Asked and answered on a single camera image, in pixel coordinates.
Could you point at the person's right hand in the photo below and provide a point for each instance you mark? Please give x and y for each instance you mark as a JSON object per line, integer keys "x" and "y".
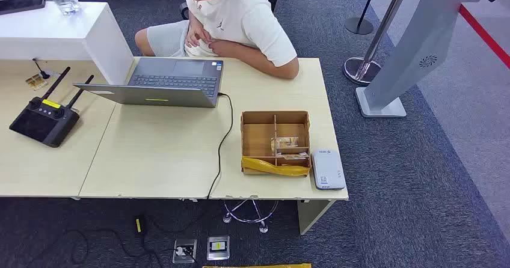
{"x": 195, "y": 34}

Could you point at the person's left hand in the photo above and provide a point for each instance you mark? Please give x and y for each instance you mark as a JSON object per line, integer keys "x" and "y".
{"x": 219, "y": 48}

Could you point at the person's right forearm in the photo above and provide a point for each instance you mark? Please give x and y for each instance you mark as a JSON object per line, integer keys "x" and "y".
{"x": 193, "y": 19}

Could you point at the person's left forearm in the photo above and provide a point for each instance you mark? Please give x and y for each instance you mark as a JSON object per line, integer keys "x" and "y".
{"x": 263, "y": 63}

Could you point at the person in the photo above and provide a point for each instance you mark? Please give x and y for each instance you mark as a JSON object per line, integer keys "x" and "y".
{"x": 239, "y": 15}

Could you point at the upright patterned key card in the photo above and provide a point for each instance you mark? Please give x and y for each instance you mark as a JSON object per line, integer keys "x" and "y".
{"x": 285, "y": 143}

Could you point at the flat pale key card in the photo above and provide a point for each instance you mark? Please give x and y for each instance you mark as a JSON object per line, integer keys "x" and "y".
{"x": 295, "y": 156}

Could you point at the white card reader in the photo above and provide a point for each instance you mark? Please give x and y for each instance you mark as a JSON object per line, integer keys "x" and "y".
{"x": 328, "y": 170}

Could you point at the small gold card stack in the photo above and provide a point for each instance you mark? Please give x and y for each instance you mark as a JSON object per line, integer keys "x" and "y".
{"x": 36, "y": 82}

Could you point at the grey laptop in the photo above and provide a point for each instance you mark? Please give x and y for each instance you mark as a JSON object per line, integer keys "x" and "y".
{"x": 167, "y": 96}

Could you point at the divided cardboard box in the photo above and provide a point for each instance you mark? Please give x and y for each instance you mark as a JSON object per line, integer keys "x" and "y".
{"x": 257, "y": 138}

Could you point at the yellow tape strip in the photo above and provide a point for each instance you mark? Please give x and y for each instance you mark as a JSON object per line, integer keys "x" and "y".
{"x": 275, "y": 169}

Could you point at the white counter block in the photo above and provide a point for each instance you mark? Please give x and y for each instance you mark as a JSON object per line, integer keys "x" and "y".
{"x": 52, "y": 31}

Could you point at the black remote controller with antennas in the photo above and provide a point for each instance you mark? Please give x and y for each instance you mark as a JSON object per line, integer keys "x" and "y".
{"x": 44, "y": 123}

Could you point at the black tablet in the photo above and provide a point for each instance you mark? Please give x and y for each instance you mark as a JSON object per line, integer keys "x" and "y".
{"x": 20, "y": 4}

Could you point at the chrome stool base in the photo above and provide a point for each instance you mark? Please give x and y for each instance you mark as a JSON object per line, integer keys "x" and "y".
{"x": 263, "y": 228}

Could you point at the white desk leg panel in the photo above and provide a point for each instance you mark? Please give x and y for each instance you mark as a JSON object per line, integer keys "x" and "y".
{"x": 310, "y": 214}

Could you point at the black power adapter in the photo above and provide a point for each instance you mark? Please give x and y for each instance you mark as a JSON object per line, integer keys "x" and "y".
{"x": 139, "y": 225}

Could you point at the grey kiosk stand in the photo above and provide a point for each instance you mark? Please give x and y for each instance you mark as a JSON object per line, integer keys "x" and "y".
{"x": 418, "y": 47}

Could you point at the floor socket with yellow label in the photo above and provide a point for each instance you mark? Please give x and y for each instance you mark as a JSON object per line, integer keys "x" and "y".
{"x": 218, "y": 248}

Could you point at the floor socket with white plug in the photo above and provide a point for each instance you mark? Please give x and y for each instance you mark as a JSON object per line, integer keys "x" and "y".
{"x": 184, "y": 251}

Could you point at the red barrier belt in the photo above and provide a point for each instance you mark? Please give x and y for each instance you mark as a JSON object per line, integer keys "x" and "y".
{"x": 486, "y": 37}

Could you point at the black stanchion post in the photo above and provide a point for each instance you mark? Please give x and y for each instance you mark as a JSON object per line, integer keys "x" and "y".
{"x": 358, "y": 25}

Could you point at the chrome stanchion post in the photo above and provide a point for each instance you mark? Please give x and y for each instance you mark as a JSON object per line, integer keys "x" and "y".
{"x": 360, "y": 70}

